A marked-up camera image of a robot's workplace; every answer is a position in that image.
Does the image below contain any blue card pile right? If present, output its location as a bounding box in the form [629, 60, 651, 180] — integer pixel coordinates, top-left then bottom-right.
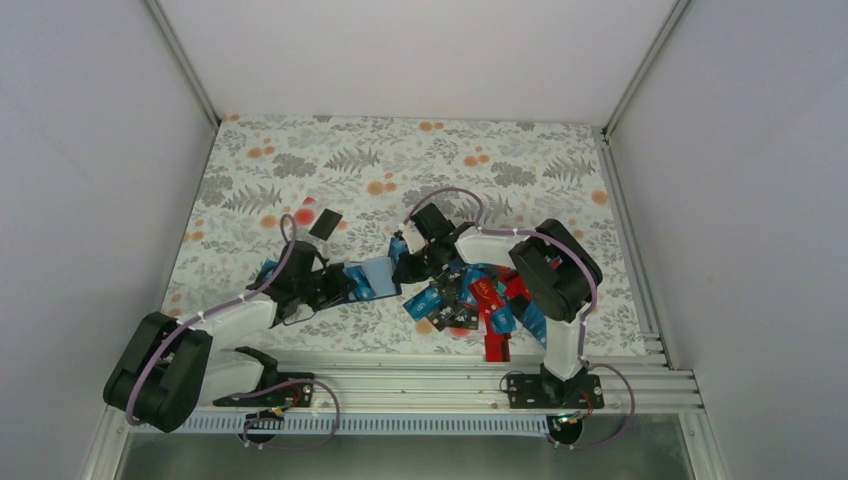
[519, 302, 547, 347]

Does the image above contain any blue card pile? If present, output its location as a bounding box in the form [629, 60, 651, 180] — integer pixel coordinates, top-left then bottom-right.
[489, 305, 517, 335]
[403, 285, 444, 321]
[519, 302, 547, 347]

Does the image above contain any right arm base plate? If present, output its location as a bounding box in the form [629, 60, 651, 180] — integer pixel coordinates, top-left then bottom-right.
[499, 371, 605, 410]

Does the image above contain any red card pile bottom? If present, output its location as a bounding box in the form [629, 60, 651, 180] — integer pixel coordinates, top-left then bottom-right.
[484, 333, 511, 363]

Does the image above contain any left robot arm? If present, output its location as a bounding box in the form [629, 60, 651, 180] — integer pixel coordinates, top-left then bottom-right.
[102, 240, 353, 432]

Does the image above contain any floral patterned table mat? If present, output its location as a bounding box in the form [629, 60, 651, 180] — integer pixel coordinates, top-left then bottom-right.
[161, 115, 646, 356]

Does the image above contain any red card pile right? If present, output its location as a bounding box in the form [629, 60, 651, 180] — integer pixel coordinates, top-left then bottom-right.
[498, 270, 532, 307]

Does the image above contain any aluminium rail frame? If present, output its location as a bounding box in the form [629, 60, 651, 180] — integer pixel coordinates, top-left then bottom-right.
[109, 349, 705, 415]

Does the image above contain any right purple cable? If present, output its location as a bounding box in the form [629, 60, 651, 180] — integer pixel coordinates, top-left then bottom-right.
[404, 187, 637, 453]

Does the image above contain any navy blue card holder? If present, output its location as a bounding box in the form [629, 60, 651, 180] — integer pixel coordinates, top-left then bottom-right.
[343, 256, 402, 303]

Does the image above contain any blue card pile centre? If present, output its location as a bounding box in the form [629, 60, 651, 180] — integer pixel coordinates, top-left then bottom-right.
[489, 305, 517, 335]

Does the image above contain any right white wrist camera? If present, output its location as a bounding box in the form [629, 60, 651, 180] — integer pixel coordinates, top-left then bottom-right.
[396, 223, 426, 254]

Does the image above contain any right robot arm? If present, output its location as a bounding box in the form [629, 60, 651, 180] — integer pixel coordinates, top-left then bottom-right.
[393, 202, 603, 407]

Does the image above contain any black visa card pile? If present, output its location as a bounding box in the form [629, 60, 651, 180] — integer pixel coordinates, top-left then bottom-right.
[426, 303, 479, 331]

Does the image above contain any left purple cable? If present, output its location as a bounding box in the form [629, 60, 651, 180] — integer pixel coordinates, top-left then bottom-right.
[124, 213, 340, 453]

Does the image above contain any blue card pile left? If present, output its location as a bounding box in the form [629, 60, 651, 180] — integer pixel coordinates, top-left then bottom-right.
[403, 285, 444, 321]

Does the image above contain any red card pile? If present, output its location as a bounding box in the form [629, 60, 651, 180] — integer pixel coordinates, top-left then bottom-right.
[484, 333, 511, 363]
[498, 270, 532, 307]

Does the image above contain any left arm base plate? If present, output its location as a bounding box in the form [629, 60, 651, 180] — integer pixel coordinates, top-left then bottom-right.
[212, 372, 315, 409]

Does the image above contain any black card upper left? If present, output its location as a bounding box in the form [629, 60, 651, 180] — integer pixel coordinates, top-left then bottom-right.
[309, 209, 343, 241]

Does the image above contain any purple cable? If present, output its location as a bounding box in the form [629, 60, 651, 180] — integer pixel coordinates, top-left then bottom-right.
[404, 187, 637, 453]
[124, 213, 340, 453]

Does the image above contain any blue slotted cable duct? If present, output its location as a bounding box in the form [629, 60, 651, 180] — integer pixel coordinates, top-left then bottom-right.
[129, 413, 564, 437]

